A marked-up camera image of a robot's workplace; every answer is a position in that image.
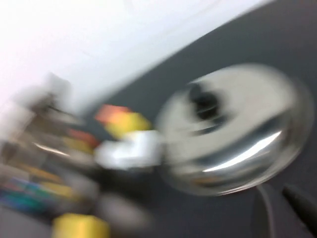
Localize yellow cube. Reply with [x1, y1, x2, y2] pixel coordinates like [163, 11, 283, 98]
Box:
[52, 213, 111, 238]
[105, 112, 152, 138]

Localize steel pot lid black knob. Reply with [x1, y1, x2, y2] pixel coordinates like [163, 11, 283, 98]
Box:
[155, 63, 316, 197]

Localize dark grey table mat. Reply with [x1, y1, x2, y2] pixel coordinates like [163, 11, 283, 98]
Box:
[0, 0, 317, 238]

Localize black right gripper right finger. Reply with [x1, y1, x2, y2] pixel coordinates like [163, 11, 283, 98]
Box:
[281, 185, 317, 228]

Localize white charger adapter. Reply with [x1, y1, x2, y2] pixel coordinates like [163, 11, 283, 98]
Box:
[123, 130, 163, 166]

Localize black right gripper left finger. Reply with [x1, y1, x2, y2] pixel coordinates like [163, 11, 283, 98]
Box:
[255, 184, 310, 238]

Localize orange cube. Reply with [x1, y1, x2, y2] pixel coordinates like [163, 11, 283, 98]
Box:
[95, 104, 132, 124]

